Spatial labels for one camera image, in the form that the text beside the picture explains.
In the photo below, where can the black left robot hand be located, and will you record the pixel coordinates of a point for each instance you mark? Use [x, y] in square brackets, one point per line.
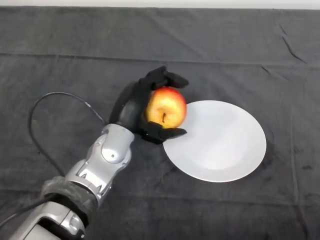
[131, 107]

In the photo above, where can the red yellow apple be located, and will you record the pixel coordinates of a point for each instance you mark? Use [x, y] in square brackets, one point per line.
[170, 105]

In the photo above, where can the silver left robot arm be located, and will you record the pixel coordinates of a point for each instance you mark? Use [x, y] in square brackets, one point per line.
[100, 162]

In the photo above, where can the white round plate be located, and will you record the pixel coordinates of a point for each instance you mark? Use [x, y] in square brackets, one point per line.
[220, 147]

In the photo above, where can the black cloth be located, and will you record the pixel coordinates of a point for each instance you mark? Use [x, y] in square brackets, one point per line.
[225, 50]

